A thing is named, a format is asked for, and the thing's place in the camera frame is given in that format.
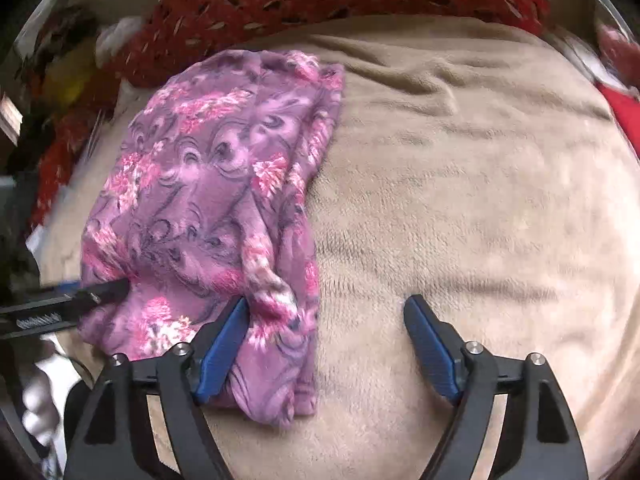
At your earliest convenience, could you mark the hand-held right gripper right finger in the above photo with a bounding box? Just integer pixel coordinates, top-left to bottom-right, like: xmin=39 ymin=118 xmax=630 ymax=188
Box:
xmin=402 ymin=294 xmax=591 ymax=480

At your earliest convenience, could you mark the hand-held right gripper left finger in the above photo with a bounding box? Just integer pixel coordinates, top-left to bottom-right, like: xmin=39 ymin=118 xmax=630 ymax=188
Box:
xmin=62 ymin=297 xmax=251 ymax=480

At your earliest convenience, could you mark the red cloth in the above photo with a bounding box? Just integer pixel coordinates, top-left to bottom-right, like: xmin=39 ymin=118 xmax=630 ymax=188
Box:
xmin=597 ymin=24 xmax=640 ymax=153

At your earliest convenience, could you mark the beige fleece blanket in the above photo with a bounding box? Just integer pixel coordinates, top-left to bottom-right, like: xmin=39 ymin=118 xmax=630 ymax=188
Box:
xmin=37 ymin=12 xmax=640 ymax=480

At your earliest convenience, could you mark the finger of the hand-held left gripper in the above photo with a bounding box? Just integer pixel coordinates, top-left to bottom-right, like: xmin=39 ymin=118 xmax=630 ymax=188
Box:
xmin=0 ymin=279 xmax=132 ymax=342

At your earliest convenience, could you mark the purple floral garment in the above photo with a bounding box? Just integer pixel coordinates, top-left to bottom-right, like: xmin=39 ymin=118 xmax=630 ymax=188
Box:
xmin=77 ymin=50 xmax=347 ymax=428

